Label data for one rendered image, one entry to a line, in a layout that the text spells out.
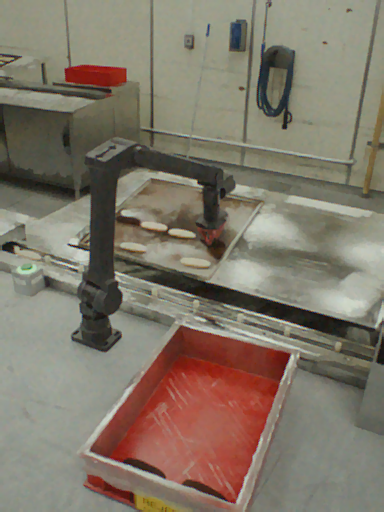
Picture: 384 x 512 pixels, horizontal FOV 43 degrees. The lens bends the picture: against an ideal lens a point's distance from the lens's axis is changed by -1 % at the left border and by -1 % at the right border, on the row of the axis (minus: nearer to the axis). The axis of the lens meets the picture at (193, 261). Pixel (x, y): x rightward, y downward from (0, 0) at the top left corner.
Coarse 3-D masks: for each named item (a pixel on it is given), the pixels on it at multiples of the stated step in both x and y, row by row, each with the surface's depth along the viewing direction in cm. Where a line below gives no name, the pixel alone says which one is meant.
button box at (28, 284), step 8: (16, 272) 152; (32, 272) 152; (40, 272) 155; (16, 280) 153; (24, 280) 152; (32, 280) 152; (40, 280) 156; (16, 288) 155; (24, 288) 153; (32, 288) 153; (40, 288) 157
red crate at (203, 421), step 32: (160, 384) 121; (192, 384) 122; (224, 384) 122; (256, 384) 122; (160, 416) 112; (192, 416) 112; (224, 416) 113; (256, 416) 113; (128, 448) 104; (160, 448) 104; (192, 448) 104; (224, 448) 105; (256, 448) 105; (96, 480) 94; (224, 480) 98
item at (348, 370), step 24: (0, 264) 166; (72, 288) 154; (120, 288) 152; (144, 312) 145; (168, 312) 142; (192, 312) 142; (264, 336) 133; (312, 360) 125; (336, 360) 125; (360, 384) 122
